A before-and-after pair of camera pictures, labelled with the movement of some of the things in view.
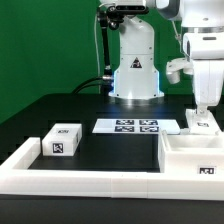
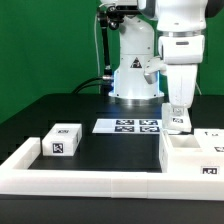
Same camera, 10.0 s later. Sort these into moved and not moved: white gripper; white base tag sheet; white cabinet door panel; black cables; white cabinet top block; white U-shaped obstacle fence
Moved: white gripper; white cabinet door panel
Not moved: white base tag sheet; white U-shaped obstacle fence; white cabinet top block; black cables
